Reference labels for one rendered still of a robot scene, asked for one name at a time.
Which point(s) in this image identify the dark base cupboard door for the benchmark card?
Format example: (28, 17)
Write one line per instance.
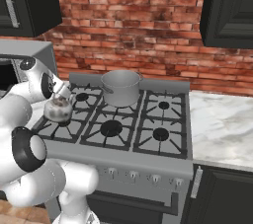
(224, 198)

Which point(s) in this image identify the white stove knob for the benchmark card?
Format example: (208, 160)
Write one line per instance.
(132, 175)
(155, 178)
(111, 171)
(178, 182)

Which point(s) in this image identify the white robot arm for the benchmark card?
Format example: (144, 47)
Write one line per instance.
(19, 168)

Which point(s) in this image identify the grey microwave oven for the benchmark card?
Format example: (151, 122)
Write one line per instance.
(36, 53)

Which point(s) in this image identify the silver kettle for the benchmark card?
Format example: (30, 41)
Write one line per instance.
(58, 112)

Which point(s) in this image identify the grey gas stove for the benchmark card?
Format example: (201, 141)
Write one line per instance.
(131, 155)

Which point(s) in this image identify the grey metal pot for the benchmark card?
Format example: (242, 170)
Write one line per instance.
(121, 91)

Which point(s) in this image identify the dark oven door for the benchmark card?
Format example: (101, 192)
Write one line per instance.
(131, 216)

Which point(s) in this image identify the dark wall cupboard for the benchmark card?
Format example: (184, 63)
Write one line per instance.
(230, 7)

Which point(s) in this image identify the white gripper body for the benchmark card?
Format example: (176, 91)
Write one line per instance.
(64, 90)

